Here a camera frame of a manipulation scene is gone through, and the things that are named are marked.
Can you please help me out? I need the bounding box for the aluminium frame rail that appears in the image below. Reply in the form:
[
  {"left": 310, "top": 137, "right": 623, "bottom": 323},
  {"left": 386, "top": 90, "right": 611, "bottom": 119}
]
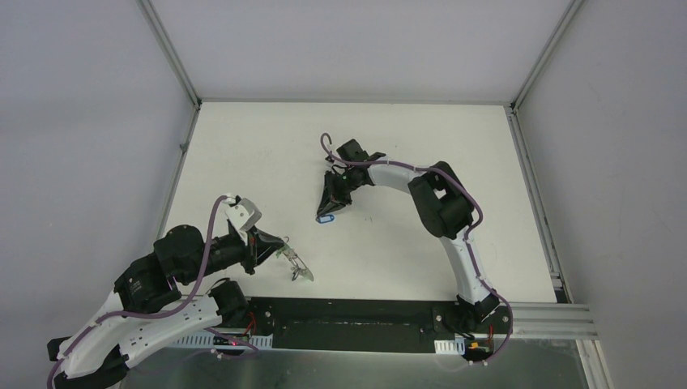
[{"left": 94, "top": 293, "right": 598, "bottom": 389}]

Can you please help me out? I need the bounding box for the left controller board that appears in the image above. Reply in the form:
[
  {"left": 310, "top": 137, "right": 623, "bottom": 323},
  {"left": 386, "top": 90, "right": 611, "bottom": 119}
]
[{"left": 212, "top": 333, "right": 250, "bottom": 347}]

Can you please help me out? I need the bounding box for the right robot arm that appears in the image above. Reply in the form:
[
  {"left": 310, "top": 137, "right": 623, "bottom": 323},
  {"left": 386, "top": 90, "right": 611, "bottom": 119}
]
[{"left": 317, "top": 133, "right": 500, "bottom": 332}]

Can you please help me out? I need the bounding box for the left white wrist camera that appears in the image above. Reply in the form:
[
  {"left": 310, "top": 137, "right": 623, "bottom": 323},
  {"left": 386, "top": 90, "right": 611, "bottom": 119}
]
[{"left": 221, "top": 195, "right": 262, "bottom": 246}]

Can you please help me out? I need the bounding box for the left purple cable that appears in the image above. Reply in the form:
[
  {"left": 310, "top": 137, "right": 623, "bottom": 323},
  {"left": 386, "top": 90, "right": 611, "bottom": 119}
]
[{"left": 45, "top": 195, "right": 260, "bottom": 389}]

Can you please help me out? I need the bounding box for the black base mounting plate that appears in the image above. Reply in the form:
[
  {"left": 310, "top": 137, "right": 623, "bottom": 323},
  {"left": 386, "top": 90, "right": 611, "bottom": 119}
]
[{"left": 195, "top": 296, "right": 514, "bottom": 354}]

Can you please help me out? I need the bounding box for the controller board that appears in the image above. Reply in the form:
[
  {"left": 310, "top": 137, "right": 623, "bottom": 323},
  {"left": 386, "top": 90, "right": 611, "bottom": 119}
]
[
  {"left": 212, "top": 333, "right": 250, "bottom": 347},
  {"left": 465, "top": 340, "right": 493, "bottom": 356}
]

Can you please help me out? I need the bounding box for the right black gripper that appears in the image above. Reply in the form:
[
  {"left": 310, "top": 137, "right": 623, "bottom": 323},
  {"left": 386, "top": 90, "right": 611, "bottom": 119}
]
[{"left": 318, "top": 167, "right": 361, "bottom": 216}]

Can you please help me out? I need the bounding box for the purple cable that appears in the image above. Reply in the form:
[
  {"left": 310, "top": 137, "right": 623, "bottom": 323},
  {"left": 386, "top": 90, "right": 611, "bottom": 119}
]
[
  {"left": 45, "top": 195, "right": 260, "bottom": 389},
  {"left": 319, "top": 133, "right": 515, "bottom": 367}
]

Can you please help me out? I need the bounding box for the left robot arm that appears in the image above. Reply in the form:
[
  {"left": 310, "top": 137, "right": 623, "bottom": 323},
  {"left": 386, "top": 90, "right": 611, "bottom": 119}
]
[{"left": 47, "top": 224, "right": 255, "bottom": 388}]

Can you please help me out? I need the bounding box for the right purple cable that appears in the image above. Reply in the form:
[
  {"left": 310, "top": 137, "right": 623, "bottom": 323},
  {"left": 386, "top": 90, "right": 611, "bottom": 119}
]
[{"left": 319, "top": 133, "right": 515, "bottom": 367}]

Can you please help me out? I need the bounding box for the right controller board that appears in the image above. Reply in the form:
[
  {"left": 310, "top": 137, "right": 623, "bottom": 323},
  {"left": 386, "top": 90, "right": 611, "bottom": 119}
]
[{"left": 465, "top": 340, "right": 493, "bottom": 356}]

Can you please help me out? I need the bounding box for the blue tag key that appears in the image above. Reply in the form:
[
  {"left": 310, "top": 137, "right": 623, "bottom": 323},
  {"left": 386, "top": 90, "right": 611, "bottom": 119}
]
[{"left": 315, "top": 214, "right": 335, "bottom": 224}]

